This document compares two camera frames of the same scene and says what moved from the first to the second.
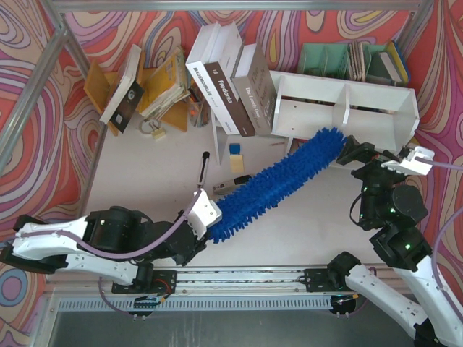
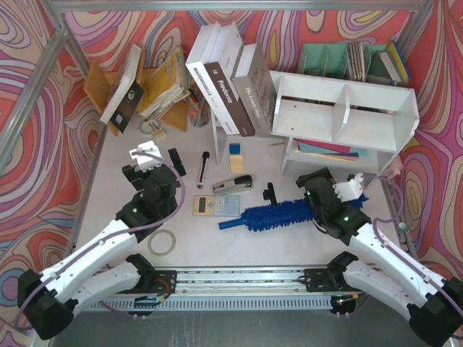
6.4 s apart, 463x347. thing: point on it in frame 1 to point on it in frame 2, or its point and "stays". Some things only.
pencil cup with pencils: x=199 y=108 stays
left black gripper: x=197 y=244 to x=153 y=170
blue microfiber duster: x=267 y=188 to x=273 y=215
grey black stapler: x=231 y=186 stays
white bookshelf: x=382 y=117 stays
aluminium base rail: x=207 y=288 stays
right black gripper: x=364 y=154 to x=315 y=184
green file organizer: x=356 y=61 stays
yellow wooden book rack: x=100 y=84 stays
